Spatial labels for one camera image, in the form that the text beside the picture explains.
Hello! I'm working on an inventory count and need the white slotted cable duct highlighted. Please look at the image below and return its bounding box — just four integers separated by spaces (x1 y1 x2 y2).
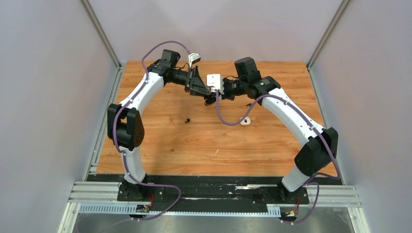
78 205 281 217

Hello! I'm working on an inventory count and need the right aluminium frame post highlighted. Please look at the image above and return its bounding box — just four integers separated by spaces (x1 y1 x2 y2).
306 0 352 71

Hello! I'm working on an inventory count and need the aluminium frame post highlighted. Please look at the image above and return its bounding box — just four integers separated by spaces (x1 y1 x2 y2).
80 0 122 70
306 0 352 71

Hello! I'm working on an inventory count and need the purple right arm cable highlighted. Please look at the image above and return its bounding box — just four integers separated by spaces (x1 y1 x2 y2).
215 90 342 225

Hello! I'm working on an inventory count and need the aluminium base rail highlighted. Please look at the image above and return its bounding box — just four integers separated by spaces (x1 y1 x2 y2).
69 182 361 208

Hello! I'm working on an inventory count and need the black earbud charging case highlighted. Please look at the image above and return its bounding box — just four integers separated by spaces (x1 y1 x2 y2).
204 95 216 106

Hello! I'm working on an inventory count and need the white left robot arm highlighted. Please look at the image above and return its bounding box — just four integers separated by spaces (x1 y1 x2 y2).
107 50 216 200

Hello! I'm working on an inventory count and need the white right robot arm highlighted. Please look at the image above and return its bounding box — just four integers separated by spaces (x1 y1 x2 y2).
217 57 341 203

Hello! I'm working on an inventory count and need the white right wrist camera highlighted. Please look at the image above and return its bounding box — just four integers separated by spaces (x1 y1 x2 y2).
206 74 224 94

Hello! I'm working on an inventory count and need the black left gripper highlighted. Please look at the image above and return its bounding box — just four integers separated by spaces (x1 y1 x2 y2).
171 66 210 98

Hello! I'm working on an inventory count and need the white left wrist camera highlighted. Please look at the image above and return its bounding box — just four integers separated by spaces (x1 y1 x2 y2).
188 52 201 68

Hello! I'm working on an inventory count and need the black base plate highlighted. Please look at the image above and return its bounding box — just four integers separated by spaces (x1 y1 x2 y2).
86 174 343 213

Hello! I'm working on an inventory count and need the left aluminium frame post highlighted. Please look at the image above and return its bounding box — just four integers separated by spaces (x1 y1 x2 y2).
80 0 122 70

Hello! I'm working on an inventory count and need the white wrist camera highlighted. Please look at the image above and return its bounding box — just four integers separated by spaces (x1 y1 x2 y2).
188 52 201 68
206 74 224 94

